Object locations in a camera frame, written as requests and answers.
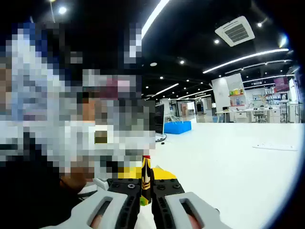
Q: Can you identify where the blue plastic bin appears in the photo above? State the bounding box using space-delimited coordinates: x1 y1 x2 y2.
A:
163 120 192 135

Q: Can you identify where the person's left hand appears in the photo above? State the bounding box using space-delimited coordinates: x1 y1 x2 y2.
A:
59 177 88 195

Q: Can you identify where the purple wall poster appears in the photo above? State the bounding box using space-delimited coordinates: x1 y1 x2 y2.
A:
274 77 290 93

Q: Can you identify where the white office desk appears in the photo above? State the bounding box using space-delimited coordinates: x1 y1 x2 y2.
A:
215 110 253 124

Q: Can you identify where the person's dark clothing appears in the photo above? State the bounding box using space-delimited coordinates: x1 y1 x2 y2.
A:
0 164 81 229

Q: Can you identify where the white power strip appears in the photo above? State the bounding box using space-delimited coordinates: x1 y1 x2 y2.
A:
252 142 299 152

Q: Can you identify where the straight ceiling light strip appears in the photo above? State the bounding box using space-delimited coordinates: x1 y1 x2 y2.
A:
142 0 171 40

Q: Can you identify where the gold and black lipstick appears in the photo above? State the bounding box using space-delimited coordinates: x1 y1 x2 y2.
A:
141 155 153 198

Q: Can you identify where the ceiling air conditioner unit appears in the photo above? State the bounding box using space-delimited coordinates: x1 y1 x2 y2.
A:
214 15 256 47

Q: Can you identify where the curved ceiling light strip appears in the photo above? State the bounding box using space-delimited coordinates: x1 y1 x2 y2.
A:
202 48 290 74

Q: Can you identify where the computer monitor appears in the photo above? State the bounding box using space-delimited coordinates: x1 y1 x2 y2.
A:
154 104 165 135

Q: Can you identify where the shelf with colourful bottles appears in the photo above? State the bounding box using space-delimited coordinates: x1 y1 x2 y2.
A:
228 88 246 107

